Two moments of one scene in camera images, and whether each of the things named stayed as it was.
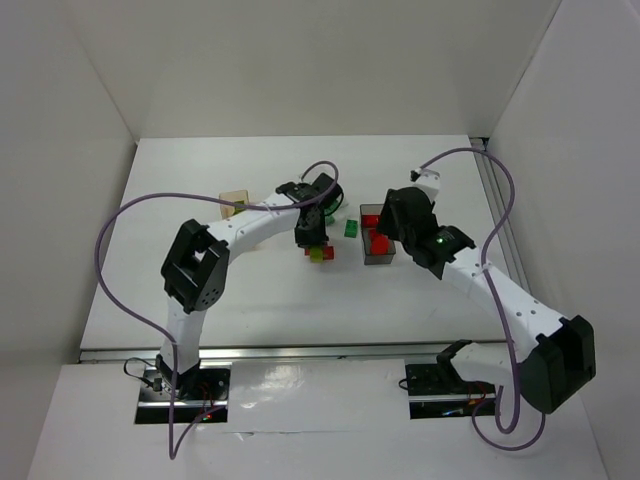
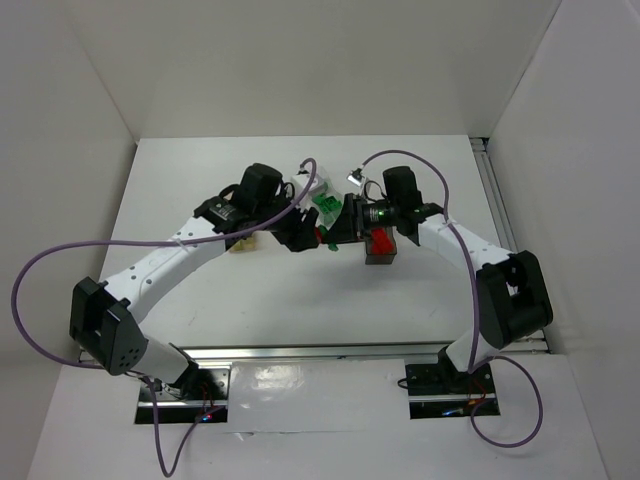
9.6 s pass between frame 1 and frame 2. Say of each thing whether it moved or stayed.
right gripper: moved
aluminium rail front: stayed
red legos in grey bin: stayed
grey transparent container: stayed
